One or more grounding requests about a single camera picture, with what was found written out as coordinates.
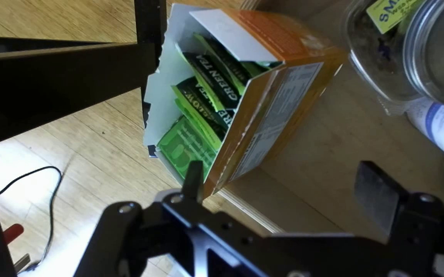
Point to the wooden pull-out pantry drawer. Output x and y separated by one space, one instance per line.
346 163

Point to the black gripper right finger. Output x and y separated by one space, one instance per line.
379 200

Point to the black metal stand frame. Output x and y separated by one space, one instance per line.
53 81

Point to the glass jar with metal lid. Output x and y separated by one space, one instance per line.
428 50

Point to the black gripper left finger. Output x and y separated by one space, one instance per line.
192 184

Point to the white and blue can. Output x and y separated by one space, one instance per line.
443 127

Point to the orange tea bag box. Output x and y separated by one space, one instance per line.
278 101

